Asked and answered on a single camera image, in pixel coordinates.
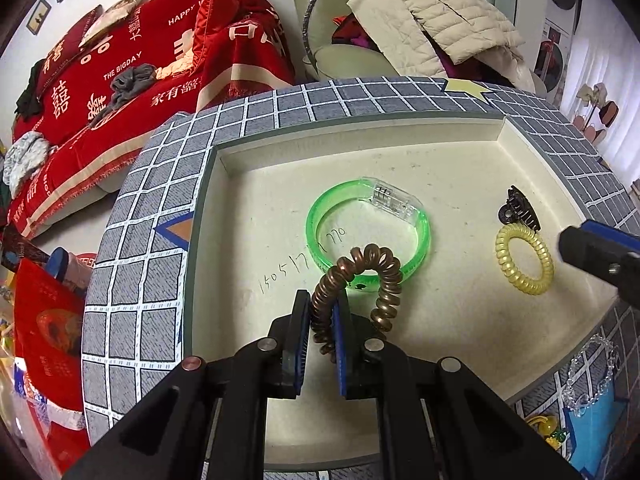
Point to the black garment on sofa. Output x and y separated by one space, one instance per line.
28 103

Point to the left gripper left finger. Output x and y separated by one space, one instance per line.
291 333

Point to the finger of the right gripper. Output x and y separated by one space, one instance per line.
609 254

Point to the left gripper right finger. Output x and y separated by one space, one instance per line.
350 333

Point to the printed face pillow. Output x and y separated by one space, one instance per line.
115 14

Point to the light blue folded cloth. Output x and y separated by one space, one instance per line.
25 157

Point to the yellow flower keychain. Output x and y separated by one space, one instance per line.
549 428

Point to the black hair claw clip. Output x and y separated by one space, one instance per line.
517 209

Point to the small framed picture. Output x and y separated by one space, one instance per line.
39 14

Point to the green jewelry tray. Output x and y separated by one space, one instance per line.
400 218

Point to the red gift bag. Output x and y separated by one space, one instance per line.
48 323

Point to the beige down jacket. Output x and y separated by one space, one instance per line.
409 32

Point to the red sofa cover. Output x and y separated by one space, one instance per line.
115 76

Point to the grey crumpled garment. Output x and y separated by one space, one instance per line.
125 87

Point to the red patterned pillow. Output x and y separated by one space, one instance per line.
65 51

